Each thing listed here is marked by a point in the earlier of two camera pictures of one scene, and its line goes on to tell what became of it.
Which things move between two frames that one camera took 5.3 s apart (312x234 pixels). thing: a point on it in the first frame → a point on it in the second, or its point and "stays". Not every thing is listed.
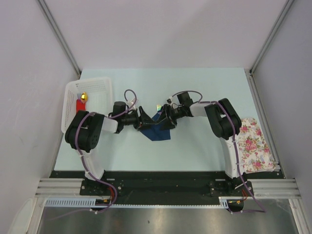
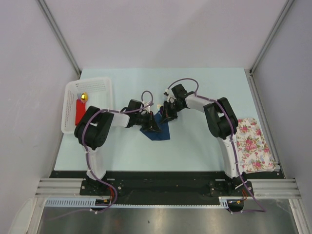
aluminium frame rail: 262,188 stays
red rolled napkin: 80,105 stays
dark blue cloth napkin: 156,133 stays
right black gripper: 166,109 → 167,115
